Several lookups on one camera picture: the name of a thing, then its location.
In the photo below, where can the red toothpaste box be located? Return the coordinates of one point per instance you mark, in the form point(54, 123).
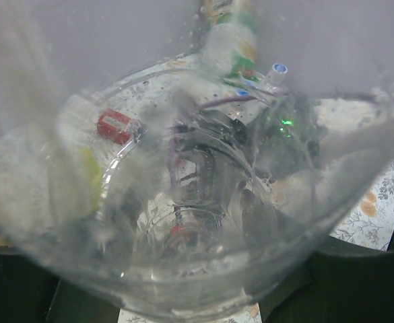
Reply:
point(117, 127)

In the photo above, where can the yellow squeeze bottle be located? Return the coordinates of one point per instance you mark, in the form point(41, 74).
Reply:
point(93, 173)

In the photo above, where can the blue white bottle cap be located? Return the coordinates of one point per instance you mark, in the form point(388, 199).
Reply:
point(241, 92)
point(280, 68)

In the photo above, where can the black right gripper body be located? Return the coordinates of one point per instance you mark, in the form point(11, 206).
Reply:
point(214, 158)

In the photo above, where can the green chips bag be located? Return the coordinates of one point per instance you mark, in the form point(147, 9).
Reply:
point(229, 47)

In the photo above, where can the clear plastic bottle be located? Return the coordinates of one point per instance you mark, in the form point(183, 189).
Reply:
point(273, 81)
point(70, 47)

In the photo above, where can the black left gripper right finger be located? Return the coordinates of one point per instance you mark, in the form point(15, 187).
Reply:
point(339, 282)

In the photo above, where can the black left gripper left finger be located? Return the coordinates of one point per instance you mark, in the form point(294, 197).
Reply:
point(29, 293)

